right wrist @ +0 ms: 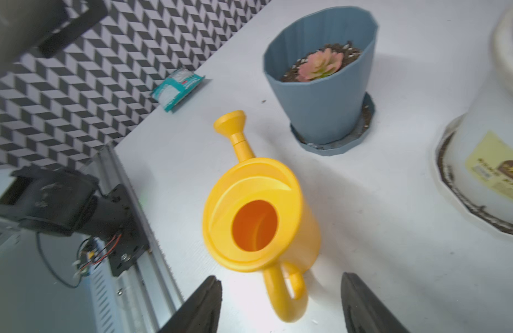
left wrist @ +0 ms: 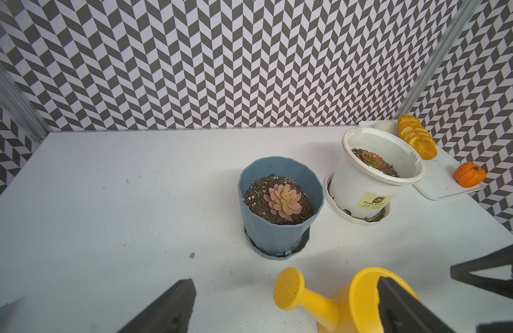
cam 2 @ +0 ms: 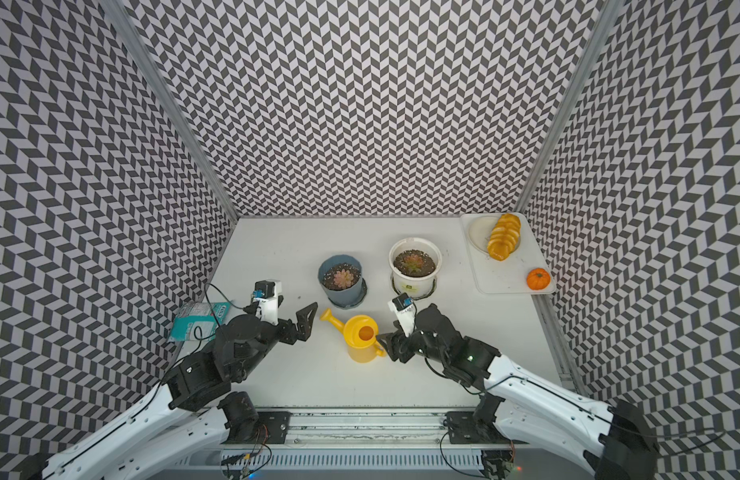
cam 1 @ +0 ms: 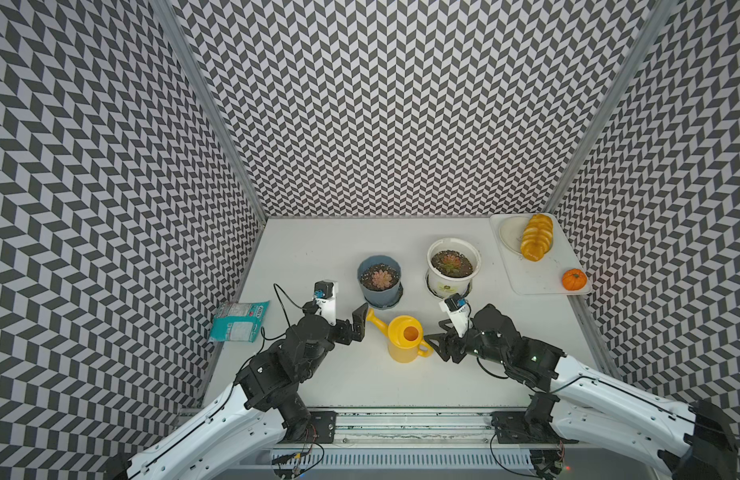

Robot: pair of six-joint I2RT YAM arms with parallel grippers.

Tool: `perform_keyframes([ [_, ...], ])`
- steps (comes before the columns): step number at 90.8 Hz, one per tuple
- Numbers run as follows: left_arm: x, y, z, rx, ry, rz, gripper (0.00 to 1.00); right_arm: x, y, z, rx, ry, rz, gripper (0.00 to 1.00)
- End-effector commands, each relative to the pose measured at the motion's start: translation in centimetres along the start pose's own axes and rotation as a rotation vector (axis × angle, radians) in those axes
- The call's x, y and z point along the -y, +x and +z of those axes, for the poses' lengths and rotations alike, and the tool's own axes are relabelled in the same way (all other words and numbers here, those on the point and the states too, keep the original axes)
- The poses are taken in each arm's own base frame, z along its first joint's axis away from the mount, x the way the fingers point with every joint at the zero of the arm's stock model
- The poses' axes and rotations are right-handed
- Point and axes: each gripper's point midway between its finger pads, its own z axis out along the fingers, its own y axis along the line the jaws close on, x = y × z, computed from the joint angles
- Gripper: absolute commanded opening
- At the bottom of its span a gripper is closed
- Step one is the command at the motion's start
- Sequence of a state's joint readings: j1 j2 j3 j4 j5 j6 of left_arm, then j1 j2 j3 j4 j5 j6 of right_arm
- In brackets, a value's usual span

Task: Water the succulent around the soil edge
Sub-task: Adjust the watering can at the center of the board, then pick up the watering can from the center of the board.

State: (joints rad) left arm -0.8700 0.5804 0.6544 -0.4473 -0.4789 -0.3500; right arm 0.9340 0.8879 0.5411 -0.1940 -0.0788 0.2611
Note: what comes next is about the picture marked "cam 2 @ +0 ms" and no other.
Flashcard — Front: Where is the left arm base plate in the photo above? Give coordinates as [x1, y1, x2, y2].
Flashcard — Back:
[224, 410, 292, 445]

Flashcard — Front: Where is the white cutting board tray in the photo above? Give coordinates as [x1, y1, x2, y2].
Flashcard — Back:
[459, 212, 557, 295]

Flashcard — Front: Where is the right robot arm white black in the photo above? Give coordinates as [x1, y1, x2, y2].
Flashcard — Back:
[377, 295, 660, 479]

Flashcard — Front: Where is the pink succulent plant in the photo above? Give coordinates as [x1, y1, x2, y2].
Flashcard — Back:
[332, 268, 356, 291]

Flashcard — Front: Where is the blue plastic flower pot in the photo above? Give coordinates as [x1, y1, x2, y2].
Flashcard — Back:
[317, 254, 367, 309]

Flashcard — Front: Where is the white plastic flower pot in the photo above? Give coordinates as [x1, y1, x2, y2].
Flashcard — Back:
[388, 237, 443, 300]

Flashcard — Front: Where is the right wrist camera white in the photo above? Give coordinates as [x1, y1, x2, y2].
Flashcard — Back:
[388, 293, 417, 337]

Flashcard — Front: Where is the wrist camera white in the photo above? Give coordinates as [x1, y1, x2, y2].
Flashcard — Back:
[251, 279, 282, 326]
[388, 293, 417, 337]

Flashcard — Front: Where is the green red succulent plant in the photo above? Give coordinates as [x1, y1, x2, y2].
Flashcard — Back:
[402, 253, 426, 276]

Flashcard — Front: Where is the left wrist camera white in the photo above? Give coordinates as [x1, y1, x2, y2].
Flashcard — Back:
[251, 279, 282, 326]

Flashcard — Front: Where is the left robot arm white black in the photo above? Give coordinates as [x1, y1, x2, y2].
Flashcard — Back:
[19, 297, 318, 479]

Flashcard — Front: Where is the yellow plastic watering can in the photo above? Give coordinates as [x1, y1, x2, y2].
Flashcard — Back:
[320, 309, 387, 364]

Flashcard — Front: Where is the white round plate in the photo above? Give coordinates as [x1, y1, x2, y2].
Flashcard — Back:
[467, 216, 498, 253]

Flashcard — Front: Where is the teal tissue packet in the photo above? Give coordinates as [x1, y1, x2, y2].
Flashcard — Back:
[168, 302, 231, 342]

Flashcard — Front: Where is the aluminium front rail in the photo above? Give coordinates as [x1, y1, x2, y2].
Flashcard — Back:
[165, 407, 593, 451]

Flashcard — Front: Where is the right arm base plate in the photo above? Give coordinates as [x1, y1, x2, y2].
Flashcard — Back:
[443, 411, 510, 445]

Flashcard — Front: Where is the small orange pumpkin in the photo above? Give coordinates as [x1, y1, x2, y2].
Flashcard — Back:
[526, 268, 552, 291]

